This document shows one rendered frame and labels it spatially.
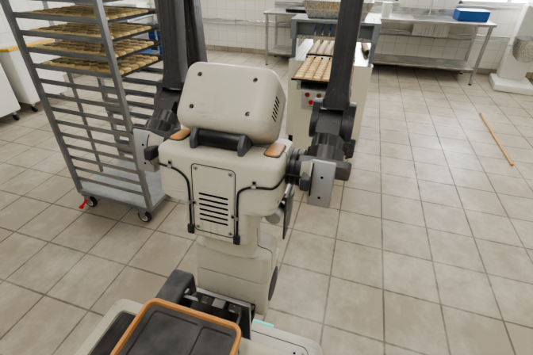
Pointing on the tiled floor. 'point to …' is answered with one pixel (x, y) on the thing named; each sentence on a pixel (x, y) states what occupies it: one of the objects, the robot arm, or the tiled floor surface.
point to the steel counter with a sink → (439, 24)
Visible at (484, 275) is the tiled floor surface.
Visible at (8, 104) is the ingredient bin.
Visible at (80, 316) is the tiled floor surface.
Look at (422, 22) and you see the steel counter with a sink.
